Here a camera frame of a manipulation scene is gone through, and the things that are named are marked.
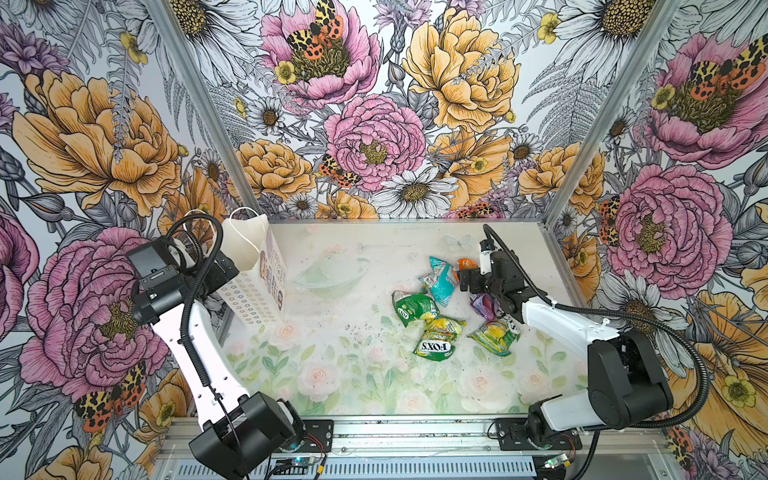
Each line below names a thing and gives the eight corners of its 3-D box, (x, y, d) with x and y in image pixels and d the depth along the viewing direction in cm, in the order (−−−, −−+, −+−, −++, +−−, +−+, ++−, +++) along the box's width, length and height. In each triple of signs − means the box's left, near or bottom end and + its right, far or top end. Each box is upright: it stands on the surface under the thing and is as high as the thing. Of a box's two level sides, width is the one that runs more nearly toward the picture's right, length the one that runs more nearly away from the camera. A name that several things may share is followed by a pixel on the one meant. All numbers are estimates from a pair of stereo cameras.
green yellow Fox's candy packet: (414, 353, 89) (416, 344, 85) (429, 318, 97) (431, 308, 92) (450, 368, 87) (453, 360, 82) (462, 331, 94) (465, 321, 89)
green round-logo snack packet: (392, 326, 95) (392, 315, 90) (392, 297, 102) (392, 286, 96) (436, 326, 95) (439, 315, 90) (434, 297, 102) (436, 286, 96)
